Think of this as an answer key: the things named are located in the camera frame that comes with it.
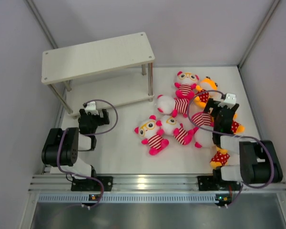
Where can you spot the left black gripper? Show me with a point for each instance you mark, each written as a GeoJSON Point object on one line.
{"type": "Point", "coordinates": [103, 120]}

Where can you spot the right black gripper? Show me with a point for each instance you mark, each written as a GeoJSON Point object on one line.
{"type": "Point", "coordinates": [212, 103]}

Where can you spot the pink panda plush with glasses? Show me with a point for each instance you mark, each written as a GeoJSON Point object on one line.
{"type": "Point", "coordinates": [172, 127]}

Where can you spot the pink panda plush face down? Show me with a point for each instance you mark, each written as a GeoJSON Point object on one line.
{"type": "Point", "coordinates": [172, 106]}

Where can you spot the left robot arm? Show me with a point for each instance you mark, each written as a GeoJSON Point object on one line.
{"type": "Point", "coordinates": [61, 148]}

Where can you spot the pink panda plush under arm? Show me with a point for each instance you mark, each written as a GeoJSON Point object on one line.
{"type": "Point", "coordinates": [203, 139]}

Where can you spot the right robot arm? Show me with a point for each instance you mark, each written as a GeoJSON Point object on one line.
{"type": "Point", "coordinates": [258, 160]}

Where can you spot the white two-tier shelf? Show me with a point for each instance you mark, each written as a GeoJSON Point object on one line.
{"type": "Point", "coordinates": [118, 70]}

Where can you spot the orange plush middle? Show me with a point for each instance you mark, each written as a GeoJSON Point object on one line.
{"type": "Point", "coordinates": [237, 127]}

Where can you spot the orange plush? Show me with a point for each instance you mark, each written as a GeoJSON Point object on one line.
{"type": "Point", "coordinates": [205, 90]}
{"type": "Point", "coordinates": [237, 127]}
{"type": "Point", "coordinates": [220, 158]}

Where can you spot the orange plush top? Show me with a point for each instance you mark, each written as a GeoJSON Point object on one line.
{"type": "Point", "coordinates": [205, 90]}

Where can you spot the orange plush bottom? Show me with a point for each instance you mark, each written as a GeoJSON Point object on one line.
{"type": "Point", "coordinates": [220, 158]}

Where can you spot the pink panda plush top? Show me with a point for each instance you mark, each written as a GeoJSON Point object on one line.
{"type": "Point", "coordinates": [185, 84]}

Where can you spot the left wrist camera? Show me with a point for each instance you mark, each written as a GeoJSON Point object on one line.
{"type": "Point", "coordinates": [91, 106]}

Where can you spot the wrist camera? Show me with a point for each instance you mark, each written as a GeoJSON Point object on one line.
{"type": "Point", "coordinates": [91, 106]}
{"type": "Point", "coordinates": [228, 100]}

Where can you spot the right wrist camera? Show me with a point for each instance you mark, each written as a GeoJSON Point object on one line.
{"type": "Point", "coordinates": [228, 100]}

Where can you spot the wall corner metal strip right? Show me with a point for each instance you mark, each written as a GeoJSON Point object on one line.
{"type": "Point", "coordinates": [259, 31]}

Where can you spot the wall corner metal strip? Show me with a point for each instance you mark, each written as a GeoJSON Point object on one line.
{"type": "Point", "coordinates": [38, 17]}
{"type": "Point", "coordinates": [259, 31]}

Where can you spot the left black mount plate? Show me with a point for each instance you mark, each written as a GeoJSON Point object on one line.
{"type": "Point", "coordinates": [91, 185]}

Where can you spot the black mount plate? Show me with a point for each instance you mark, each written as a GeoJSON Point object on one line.
{"type": "Point", "coordinates": [207, 183]}
{"type": "Point", "coordinates": [91, 185]}

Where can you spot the right black mount plate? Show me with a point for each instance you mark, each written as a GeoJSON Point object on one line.
{"type": "Point", "coordinates": [207, 183]}

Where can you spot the aluminium rail base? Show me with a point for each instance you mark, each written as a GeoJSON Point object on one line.
{"type": "Point", "coordinates": [122, 183]}

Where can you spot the grey slotted cable duct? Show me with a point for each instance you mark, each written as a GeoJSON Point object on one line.
{"type": "Point", "coordinates": [130, 198]}

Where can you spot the wall corner metal strip left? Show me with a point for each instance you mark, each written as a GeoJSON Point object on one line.
{"type": "Point", "coordinates": [38, 17]}

